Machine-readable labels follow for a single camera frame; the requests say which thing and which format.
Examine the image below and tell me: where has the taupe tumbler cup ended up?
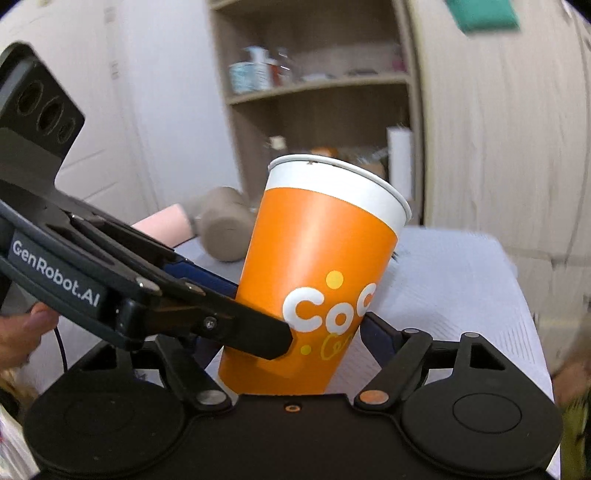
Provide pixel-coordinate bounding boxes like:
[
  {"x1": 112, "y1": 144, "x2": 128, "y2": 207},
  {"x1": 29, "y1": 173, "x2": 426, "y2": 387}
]
[{"x1": 195, "y1": 187, "x2": 256, "y2": 262}]

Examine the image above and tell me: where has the pink tumbler cup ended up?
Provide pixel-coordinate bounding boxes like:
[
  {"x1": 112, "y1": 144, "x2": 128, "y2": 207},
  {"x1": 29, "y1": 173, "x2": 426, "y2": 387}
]
[{"x1": 132, "y1": 204, "x2": 194, "y2": 248}]

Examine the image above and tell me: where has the teal hanging pouch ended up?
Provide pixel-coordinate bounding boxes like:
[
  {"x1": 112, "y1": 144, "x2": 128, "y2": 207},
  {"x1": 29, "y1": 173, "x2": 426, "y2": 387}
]
[{"x1": 446, "y1": 0, "x2": 519, "y2": 34}]

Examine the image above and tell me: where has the white tube bottle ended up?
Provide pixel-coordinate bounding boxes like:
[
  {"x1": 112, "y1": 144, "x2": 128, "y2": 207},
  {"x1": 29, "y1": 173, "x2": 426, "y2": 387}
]
[{"x1": 245, "y1": 46, "x2": 273, "y2": 91}]

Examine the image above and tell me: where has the teal labelled bottle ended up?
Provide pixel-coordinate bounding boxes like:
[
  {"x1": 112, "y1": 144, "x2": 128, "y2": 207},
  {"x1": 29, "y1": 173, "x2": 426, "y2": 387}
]
[{"x1": 228, "y1": 61, "x2": 257, "y2": 95}]

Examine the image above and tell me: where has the wooden wardrobe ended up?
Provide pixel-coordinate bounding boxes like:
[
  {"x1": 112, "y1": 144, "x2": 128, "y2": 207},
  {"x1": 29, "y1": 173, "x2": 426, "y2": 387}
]
[{"x1": 408, "y1": 1, "x2": 590, "y2": 368}]

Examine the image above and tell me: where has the wooden bookshelf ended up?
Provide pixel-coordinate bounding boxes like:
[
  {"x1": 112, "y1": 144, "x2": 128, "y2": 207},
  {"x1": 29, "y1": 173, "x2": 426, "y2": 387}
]
[{"x1": 208, "y1": 1, "x2": 424, "y2": 224}]

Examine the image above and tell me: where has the orange paper cup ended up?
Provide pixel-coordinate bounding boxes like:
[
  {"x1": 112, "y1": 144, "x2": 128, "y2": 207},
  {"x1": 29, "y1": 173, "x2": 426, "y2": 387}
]
[{"x1": 218, "y1": 154, "x2": 412, "y2": 395}]

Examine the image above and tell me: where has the light grey patterned tablecloth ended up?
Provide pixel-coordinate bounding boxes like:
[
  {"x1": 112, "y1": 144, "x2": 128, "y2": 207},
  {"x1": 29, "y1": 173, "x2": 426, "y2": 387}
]
[{"x1": 27, "y1": 225, "x2": 562, "y2": 480}]

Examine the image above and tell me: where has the white paper roll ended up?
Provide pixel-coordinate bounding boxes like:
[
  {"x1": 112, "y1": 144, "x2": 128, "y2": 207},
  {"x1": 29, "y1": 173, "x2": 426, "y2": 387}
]
[{"x1": 387, "y1": 127, "x2": 414, "y2": 200}]

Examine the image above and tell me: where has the person's left hand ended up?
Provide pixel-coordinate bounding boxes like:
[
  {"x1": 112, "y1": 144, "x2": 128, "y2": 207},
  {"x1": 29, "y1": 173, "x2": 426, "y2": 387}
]
[{"x1": 0, "y1": 302, "x2": 59, "y2": 370}]

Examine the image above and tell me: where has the white door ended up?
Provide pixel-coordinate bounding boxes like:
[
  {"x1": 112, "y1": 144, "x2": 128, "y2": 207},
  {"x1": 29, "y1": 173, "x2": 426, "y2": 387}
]
[{"x1": 1, "y1": 1, "x2": 155, "y2": 224}]

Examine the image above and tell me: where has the clear bottle beige cap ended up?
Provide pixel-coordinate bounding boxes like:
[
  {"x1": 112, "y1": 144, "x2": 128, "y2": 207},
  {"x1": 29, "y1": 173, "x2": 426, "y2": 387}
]
[{"x1": 266, "y1": 135, "x2": 288, "y2": 161}]

